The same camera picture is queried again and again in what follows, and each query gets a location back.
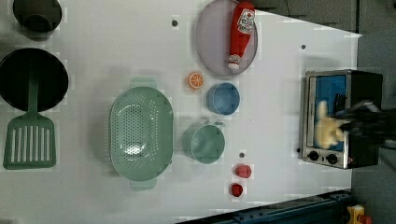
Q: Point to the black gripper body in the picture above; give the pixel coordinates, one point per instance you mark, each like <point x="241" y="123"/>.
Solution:
<point x="366" y="120"/>

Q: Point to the peeled toy banana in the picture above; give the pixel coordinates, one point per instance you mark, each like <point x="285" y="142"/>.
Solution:
<point x="328" y="130"/>

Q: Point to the yellow red emergency button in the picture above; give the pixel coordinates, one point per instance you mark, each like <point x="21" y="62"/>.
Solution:
<point x="358" y="216"/>

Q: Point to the red green strawberry toy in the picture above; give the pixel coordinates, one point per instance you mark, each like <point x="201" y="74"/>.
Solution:
<point x="243" y="171"/>

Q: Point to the blue cup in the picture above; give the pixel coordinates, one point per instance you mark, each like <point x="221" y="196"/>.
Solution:
<point x="223" y="99"/>

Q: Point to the small red strawberry toy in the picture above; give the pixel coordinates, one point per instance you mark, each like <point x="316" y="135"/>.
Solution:
<point x="236" y="190"/>

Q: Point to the red ketchup bottle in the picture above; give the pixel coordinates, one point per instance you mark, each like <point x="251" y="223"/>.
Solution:
<point x="241" y="31"/>

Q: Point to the green mug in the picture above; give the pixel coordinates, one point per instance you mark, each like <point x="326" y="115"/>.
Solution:
<point x="204" y="143"/>

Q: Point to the orange slice toy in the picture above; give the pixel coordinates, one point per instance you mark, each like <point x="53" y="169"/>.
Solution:
<point x="195" y="80"/>

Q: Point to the grey round plate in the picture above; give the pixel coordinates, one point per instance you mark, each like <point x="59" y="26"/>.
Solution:
<point x="213" y="37"/>

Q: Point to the green colander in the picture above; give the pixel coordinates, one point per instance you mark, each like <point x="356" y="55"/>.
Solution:
<point x="141" y="133"/>

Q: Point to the green spatula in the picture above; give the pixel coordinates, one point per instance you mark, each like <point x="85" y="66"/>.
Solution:
<point x="30" y="140"/>

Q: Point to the black cylinder cup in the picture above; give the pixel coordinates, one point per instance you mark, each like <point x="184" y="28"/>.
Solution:
<point x="40" y="16"/>

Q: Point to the black frying pan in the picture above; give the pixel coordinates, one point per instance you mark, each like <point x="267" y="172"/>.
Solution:
<point x="52" y="77"/>

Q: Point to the blue metal frame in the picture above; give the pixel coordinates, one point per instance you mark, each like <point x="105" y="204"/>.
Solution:
<point x="326" y="208"/>

